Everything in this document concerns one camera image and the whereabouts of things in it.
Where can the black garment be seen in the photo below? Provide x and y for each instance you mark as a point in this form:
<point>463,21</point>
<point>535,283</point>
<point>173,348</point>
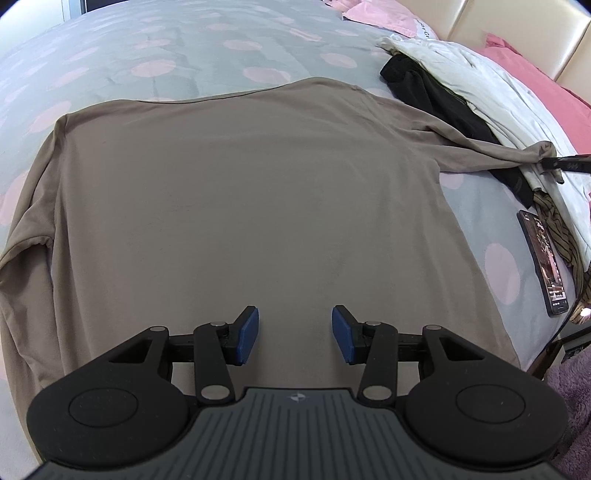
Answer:
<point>443,101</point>

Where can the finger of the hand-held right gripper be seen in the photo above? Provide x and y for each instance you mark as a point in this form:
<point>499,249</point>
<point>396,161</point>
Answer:
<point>568,162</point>

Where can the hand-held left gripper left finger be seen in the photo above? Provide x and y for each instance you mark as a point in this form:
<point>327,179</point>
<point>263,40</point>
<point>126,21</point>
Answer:
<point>247,334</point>

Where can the taupe long-sleeve shirt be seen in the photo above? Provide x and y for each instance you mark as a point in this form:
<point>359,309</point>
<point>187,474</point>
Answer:
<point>231,207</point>

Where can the light pink pillow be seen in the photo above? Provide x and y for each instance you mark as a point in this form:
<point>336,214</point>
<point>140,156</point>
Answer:
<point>383,14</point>

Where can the striped garment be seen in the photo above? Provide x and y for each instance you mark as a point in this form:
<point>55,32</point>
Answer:
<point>561,230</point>

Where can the white garment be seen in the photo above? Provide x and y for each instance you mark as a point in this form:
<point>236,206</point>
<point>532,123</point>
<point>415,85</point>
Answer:
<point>489,87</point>

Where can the black smartphone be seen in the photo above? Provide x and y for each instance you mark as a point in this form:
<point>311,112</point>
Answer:
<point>547,267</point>

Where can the dark pink pillow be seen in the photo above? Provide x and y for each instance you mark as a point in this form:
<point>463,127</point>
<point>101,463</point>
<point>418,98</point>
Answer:
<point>545,78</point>

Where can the polka-dot bed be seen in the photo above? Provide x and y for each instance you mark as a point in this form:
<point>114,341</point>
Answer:
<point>138,37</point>

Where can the beige padded headboard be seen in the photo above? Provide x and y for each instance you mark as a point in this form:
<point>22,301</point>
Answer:
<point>521,27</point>

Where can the purple fleece robe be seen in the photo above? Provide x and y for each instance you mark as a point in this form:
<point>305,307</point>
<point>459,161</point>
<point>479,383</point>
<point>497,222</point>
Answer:
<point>572,406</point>

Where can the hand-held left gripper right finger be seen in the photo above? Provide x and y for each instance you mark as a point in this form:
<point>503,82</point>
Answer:
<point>344,334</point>

